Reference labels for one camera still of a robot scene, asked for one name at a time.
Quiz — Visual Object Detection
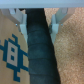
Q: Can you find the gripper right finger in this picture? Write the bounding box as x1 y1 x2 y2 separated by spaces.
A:
48 8 77 46

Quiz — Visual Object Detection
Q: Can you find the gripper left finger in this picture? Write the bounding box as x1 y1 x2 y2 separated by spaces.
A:
0 8 29 45

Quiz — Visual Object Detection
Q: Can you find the wooden drawer box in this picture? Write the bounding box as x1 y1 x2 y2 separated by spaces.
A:
0 8 32 84

